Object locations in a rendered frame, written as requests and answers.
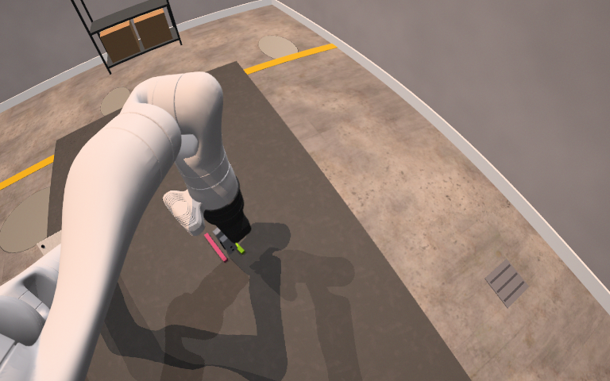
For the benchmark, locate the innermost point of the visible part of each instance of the pink rod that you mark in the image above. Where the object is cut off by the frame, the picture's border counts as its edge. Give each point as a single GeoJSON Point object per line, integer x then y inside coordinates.
{"type": "Point", "coordinates": [216, 247]}

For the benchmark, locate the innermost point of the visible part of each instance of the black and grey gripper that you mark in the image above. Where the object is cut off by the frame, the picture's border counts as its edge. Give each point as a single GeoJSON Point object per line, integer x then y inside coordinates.
{"type": "Point", "coordinates": [221, 204]}

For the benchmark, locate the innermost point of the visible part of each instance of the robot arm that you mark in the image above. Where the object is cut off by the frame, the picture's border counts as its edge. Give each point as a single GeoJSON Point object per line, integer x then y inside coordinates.
{"type": "Point", "coordinates": [109, 186]}

